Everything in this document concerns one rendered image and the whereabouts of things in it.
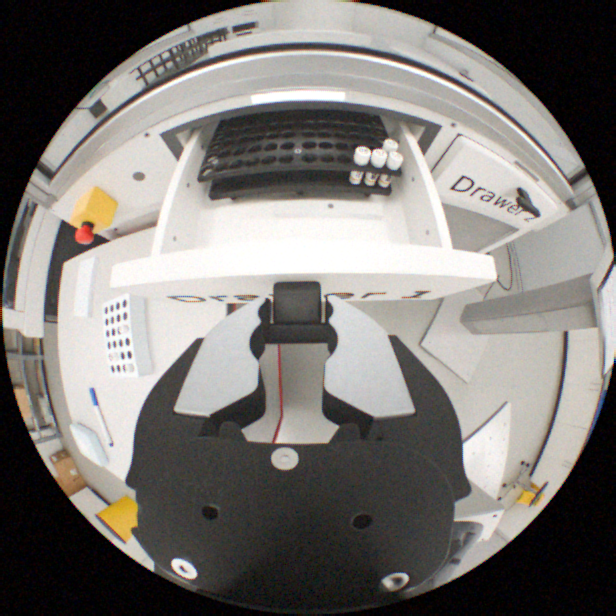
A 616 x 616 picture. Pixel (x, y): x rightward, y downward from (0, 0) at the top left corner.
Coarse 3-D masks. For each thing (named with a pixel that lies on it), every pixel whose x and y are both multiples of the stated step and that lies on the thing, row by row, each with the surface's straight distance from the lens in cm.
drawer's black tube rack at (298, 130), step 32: (224, 128) 26; (256, 128) 24; (288, 128) 23; (320, 128) 23; (352, 128) 29; (384, 128) 25; (288, 160) 23; (224, 192) 22; (256, 192) 22; (352, 192) 22; (384, 192) 22
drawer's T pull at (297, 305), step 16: (288, 288) 13; (304, 288) 13; (320, 288) 13; (288, 304) 12; (304, 304) 12; (320, 304) 13; (288, 320) 12; (304, 320) 12; (320, 320) 13; (272, 336) 12; (288, 336) 12; (304, 336) 12; (320, 336) 12
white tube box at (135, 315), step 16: (112, 304) 39; (128, 304) 35; (112, 320) 40; (128, 320) 35; (144, 320) 37; (112, 336) 39; (128, 336) 35; (144, 336) 37; (112, 352) 39; (128, 352) 36; (144, 352) 36; (112, 368) 41; (144, 368) 36
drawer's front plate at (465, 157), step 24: (456, 144) 28; (456, 168) 29; (480, 168) 30; (504, 168) 32; (456, 192) 34; (480, 192) 35; (504, 192) 37; (528, 192) 39; (504, 216) 45; (528, 216) 47
